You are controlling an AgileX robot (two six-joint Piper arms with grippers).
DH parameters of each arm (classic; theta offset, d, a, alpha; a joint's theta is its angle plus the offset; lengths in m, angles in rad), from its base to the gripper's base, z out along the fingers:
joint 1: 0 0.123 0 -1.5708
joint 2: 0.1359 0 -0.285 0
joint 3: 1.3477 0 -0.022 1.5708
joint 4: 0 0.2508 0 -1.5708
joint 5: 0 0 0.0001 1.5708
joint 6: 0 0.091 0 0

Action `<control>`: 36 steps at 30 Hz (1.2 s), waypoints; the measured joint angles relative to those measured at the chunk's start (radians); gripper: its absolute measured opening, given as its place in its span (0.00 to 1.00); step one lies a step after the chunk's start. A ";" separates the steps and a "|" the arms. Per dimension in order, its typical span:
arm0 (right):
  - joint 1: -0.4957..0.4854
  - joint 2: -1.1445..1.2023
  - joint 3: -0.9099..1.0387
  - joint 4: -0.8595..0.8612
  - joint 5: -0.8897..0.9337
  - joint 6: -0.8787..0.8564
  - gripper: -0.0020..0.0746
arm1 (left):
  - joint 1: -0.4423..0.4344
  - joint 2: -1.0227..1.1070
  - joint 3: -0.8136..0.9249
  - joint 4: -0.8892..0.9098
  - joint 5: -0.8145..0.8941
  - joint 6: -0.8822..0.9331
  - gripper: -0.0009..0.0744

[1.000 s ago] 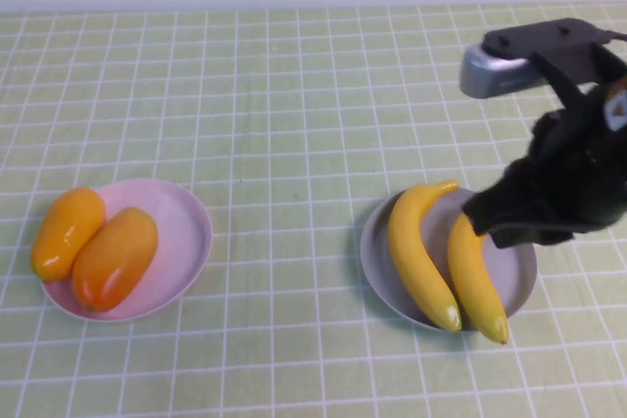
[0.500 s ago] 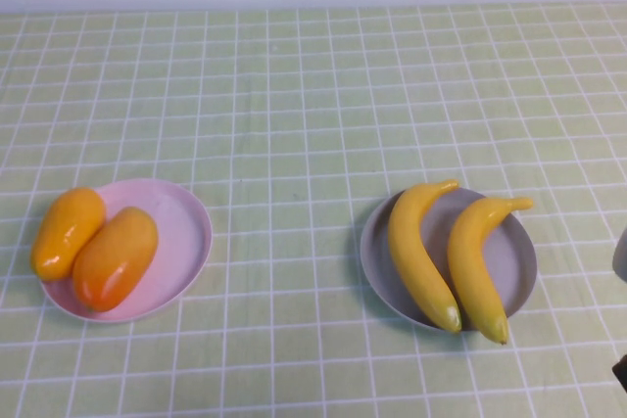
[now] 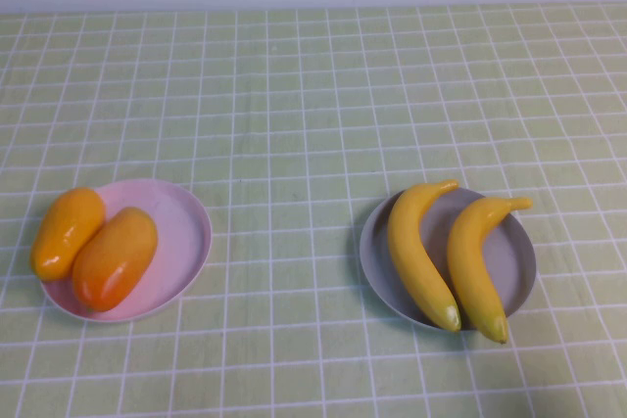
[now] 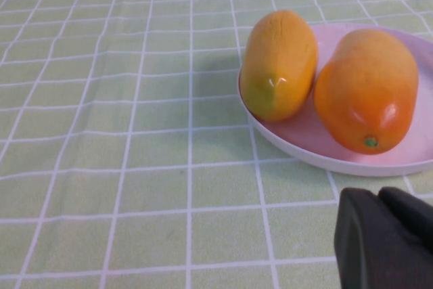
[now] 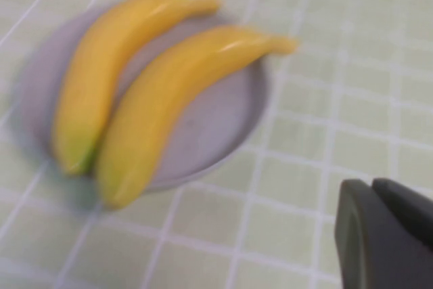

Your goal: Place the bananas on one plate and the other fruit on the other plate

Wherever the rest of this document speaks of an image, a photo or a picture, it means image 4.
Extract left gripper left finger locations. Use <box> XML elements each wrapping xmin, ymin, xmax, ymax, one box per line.
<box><xmin>334</xmin><ymin>187</ymin><xmax>433</xmax><ymax>289</ymax></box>

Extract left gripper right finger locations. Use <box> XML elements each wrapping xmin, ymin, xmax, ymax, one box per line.
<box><xmin>377</xmin><ymin>186</ymin><xmax>433</xmax><ymax>257</ymax></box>

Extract orange-red plastic mango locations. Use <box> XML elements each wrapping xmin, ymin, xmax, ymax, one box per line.
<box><xmin>313</xmin><ymin>28</ymin><xmax>419</xmax><ymax>156</ymax></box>

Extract yellow plastic mango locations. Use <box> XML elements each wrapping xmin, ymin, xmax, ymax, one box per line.
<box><xmin>239</xmin><ymin>9</ymin><xmax>319</xmax><ymax>123</ymax></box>

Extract pink round plate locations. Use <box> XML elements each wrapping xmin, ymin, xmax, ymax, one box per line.
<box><xmin>237</xmin><ymin>22</ymin><xmax>433</xmax><ymax>177</ymax></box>

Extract green checkered tablecloth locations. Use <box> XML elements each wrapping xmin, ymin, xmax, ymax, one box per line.
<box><xmin>0</xmin><ymin>0</ymin><xmax>433</xmax><ymax>289</ymax></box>

